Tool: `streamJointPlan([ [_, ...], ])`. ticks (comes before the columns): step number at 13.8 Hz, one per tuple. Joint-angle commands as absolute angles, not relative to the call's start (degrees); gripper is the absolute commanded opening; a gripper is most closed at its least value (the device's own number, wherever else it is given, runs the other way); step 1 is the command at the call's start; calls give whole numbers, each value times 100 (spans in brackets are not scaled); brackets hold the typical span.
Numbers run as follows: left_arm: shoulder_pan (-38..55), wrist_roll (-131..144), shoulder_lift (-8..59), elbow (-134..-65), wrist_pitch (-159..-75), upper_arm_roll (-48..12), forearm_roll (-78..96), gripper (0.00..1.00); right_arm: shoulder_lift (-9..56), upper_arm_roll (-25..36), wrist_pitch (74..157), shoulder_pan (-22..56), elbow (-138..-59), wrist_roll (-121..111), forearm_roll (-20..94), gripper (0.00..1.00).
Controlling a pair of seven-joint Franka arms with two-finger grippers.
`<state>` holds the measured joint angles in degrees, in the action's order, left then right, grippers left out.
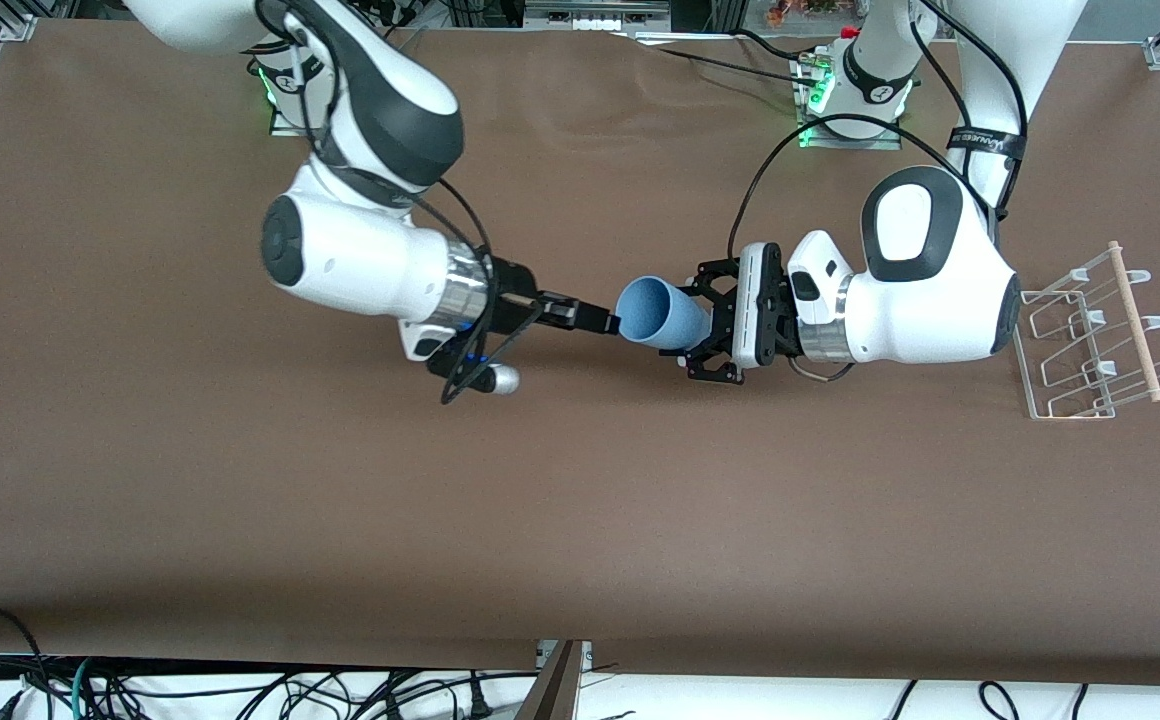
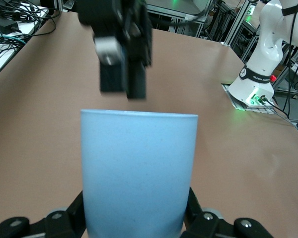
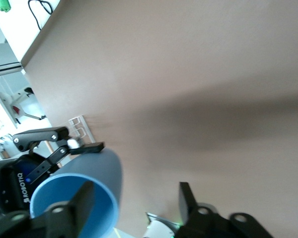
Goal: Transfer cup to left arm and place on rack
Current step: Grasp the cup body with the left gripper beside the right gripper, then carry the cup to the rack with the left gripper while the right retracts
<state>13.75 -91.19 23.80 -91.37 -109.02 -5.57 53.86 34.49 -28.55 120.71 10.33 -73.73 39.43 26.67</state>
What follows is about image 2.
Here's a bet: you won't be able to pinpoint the aluminium profile frame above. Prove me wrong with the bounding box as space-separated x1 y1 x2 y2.
222 0 264 62

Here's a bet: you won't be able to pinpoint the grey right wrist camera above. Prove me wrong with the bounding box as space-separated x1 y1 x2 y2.
93 36 123 66

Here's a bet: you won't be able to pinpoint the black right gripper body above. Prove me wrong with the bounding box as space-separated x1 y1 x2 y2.
74 0 153 67

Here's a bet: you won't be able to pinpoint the brown table cover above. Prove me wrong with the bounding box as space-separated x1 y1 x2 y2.
0 11 298 238

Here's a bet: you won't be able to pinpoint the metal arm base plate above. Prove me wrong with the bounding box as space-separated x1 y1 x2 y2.
221 83 278 115

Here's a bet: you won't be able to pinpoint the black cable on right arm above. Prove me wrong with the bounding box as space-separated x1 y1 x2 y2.
282 0 298 119

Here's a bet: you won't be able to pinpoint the black power adapter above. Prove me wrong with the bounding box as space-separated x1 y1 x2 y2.
0 13 19 34

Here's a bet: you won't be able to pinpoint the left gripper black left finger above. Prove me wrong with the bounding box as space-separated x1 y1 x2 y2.
0 190 88 238

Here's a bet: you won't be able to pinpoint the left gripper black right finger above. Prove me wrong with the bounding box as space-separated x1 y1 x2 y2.
181 187 276 238

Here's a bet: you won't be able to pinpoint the black base connector cable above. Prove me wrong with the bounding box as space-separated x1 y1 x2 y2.
257 95 298 136

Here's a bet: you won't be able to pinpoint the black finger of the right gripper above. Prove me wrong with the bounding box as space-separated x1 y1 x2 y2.
126 58 148 101
100 61 127 94

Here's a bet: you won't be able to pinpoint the teal cable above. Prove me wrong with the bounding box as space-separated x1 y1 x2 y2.
0 34 32 48

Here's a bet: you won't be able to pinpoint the light blue plastic cup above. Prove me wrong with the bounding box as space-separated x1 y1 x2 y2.
79 109 199 238

